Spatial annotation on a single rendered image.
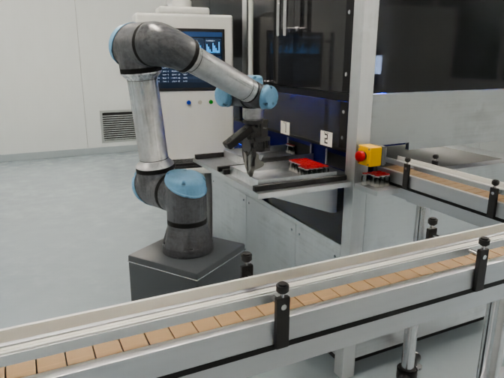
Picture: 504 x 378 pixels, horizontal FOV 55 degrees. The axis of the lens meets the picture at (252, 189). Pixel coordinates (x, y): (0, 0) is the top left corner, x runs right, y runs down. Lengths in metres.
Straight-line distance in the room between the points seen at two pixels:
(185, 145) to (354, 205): 1.08
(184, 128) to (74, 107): 4.56
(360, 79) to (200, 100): 1.04
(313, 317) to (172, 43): 0.79
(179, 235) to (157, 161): 0.23
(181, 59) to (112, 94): 5.82
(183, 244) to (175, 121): 1.29
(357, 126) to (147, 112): 0.80
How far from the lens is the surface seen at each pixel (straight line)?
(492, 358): 1.35
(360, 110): 1.83
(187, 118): 2.59
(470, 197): 1.63
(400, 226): 2.09
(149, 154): 1.44
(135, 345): 0.77
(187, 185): 1.33
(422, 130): 2.05
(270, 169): 2.03
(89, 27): 7.07
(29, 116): 7.03
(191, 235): 1.38
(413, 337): 2.05
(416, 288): 0.97
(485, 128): 2.33
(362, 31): 1.82
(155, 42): 1.30
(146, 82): 1.40
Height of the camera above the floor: 1.34
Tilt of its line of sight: 15 degrees down
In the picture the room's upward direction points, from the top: straight up
